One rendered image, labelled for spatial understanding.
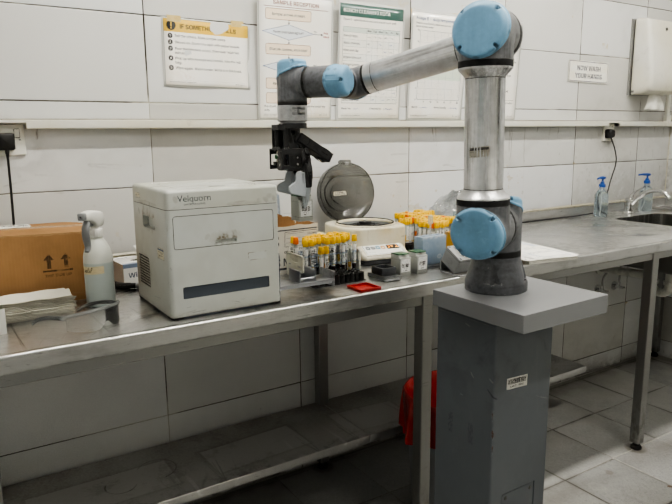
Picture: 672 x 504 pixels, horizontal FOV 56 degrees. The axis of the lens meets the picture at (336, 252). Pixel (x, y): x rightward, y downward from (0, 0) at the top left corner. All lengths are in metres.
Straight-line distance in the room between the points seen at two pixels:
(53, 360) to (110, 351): 0.11
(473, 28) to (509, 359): 0.74
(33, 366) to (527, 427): 1.13
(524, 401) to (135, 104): 1.41
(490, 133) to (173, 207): 0.71
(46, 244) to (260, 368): 0.98
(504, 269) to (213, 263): 0.68
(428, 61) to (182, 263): 0.74
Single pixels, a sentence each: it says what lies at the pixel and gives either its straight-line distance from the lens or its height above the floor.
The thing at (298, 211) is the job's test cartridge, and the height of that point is 1.10.
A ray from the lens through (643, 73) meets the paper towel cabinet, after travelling 3.64.
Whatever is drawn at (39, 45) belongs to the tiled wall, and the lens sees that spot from 2.06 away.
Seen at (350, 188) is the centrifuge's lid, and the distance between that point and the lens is 2.38.
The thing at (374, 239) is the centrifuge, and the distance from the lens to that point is 2.09.
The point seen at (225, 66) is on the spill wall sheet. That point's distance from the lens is 2.21.
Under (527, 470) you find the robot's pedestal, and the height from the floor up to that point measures 0.46.
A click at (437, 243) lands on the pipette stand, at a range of 2.02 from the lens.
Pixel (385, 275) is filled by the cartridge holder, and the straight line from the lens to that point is 1.84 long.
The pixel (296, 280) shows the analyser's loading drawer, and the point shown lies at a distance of 1.66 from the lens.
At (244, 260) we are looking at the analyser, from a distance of 1.54.
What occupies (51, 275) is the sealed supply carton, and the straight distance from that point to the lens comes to 1.76.
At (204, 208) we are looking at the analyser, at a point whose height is 1.13.
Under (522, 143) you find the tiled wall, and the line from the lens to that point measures 3.07.
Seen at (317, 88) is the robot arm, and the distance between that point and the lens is 1.56.
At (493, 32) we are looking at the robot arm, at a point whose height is 1.49.
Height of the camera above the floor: 1.30
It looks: 11 degrees down
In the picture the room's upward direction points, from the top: 1 degrees counter-clockwise
